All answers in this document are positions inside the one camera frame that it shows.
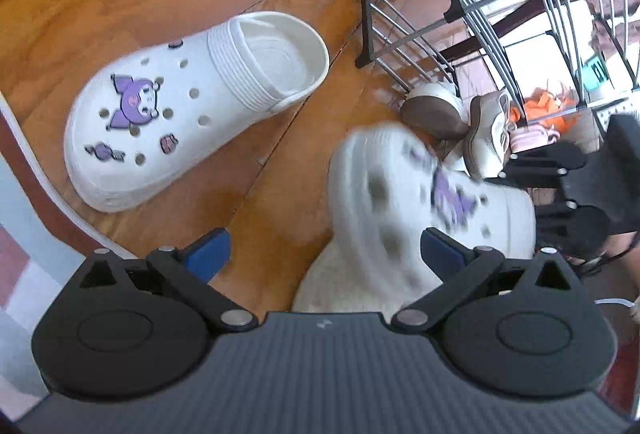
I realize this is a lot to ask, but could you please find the striped rug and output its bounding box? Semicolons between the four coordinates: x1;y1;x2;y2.
0;89;138;415

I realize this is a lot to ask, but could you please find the beige sneaker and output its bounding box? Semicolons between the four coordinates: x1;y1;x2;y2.
462;91;516;181

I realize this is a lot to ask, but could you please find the brown-soled shoe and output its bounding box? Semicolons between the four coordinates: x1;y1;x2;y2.
400;82;472;141

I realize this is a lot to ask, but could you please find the metal shoe rack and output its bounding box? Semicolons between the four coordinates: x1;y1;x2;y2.
354;0;640;115

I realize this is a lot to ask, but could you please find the pink case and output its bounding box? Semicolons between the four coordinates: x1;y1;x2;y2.
509;124;563;154

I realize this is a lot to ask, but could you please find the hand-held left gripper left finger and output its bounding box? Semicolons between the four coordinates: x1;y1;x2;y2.
76;228;259;334

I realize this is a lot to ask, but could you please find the orange bag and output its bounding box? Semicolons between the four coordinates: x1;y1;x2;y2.
510;86;583;132

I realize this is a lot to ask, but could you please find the teal box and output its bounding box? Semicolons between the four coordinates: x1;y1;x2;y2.
575;56;613;90

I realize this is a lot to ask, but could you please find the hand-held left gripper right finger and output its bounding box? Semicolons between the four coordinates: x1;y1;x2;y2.
391;228;577;334

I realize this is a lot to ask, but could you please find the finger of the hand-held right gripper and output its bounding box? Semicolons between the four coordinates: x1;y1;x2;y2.
535;205;612;261
500;141;587;190

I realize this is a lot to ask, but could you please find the white clog with purple charms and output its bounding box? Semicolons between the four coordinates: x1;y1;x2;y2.
327;123;538;297
64;10;331;214

